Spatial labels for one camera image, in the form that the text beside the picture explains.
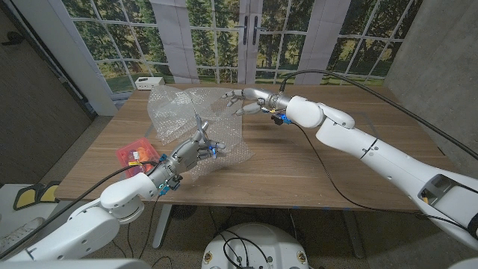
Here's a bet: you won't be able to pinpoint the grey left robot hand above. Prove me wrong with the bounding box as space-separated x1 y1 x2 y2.
149 129 227 191

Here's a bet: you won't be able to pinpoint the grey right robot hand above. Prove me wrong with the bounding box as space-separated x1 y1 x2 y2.
220 87 292 117

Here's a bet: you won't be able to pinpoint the scissors with orange grey handles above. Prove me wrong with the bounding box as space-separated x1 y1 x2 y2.
193 108 216 150

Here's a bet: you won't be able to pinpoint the clear bubble wrap sheet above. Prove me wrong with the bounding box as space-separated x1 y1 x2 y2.
147 84 255 182

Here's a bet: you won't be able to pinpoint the red plastic package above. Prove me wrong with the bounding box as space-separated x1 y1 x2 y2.
116 137 161 179

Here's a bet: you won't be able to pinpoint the white table leg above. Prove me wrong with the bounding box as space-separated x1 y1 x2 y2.
341 208 366 259
152 203 173 250

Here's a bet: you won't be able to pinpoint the small white box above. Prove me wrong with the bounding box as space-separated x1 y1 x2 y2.
134 76 166 91

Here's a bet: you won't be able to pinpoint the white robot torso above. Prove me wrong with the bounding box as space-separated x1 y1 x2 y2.
201 223 310 269

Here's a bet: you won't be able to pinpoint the yellow black foot pedal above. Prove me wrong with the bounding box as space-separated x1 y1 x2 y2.
13 183 45 211
39 181 61 204

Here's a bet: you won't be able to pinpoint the white shoe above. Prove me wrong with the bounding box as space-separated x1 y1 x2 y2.
0 217 46 257

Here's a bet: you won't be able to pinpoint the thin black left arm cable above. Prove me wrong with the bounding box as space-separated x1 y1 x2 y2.
126 194 167 262

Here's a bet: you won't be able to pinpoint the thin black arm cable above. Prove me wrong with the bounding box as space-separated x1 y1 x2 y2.
126 194 167 262
293 123 468 232

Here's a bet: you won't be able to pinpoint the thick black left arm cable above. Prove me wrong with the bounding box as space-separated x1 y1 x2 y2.
0 160 160 259

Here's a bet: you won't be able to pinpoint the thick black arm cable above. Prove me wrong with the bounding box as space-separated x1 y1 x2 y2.
279 69 478 161
0 160 160 259

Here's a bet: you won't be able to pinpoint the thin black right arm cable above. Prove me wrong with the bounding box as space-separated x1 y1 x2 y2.
293 123 468 232

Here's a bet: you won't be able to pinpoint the black torso cable loop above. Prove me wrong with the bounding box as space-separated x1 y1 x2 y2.
218 230 270 268

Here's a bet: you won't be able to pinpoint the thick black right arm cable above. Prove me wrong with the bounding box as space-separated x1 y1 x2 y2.
279 69 478 161

